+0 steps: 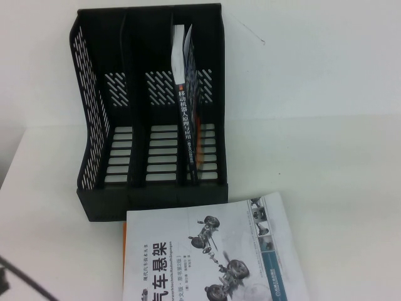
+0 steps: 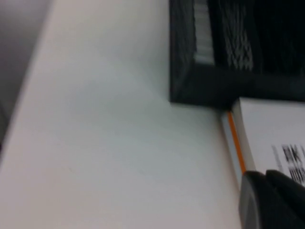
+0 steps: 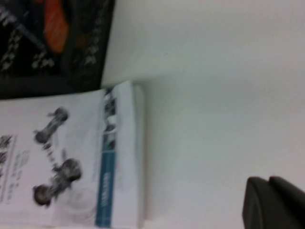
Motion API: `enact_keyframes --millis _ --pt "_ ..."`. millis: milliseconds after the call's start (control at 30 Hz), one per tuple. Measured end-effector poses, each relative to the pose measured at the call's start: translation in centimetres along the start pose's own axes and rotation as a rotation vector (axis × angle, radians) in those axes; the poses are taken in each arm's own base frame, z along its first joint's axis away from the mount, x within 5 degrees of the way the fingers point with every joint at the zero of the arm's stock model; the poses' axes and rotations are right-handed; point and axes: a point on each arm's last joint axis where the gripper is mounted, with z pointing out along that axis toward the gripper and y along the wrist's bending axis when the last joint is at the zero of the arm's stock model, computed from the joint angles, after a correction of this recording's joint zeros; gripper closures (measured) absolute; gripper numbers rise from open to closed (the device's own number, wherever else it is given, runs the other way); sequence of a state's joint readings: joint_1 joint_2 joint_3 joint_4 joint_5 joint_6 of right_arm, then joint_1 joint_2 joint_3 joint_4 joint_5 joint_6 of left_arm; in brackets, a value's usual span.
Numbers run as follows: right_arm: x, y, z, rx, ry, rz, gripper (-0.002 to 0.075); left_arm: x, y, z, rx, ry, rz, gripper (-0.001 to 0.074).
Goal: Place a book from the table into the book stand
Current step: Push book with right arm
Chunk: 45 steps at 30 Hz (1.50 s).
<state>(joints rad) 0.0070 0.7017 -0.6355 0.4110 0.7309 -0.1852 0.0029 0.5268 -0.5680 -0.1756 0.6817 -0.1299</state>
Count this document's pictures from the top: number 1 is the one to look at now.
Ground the white car suspension book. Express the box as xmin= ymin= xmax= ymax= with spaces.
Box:
xmin=123 ymin=191 xmax=315 ymax=301

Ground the dark-spine robotics book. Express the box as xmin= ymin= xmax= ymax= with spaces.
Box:
xmin=170 ymin=24 xmax=208 ymax=184

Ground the white book with orange edge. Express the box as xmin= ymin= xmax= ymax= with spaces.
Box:
xmin=120 ymin=221 xmax=128 ymax=301

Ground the black plastic book stand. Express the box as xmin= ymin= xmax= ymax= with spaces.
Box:
xmin=68 ymin=3 xmax=231 ymax=223

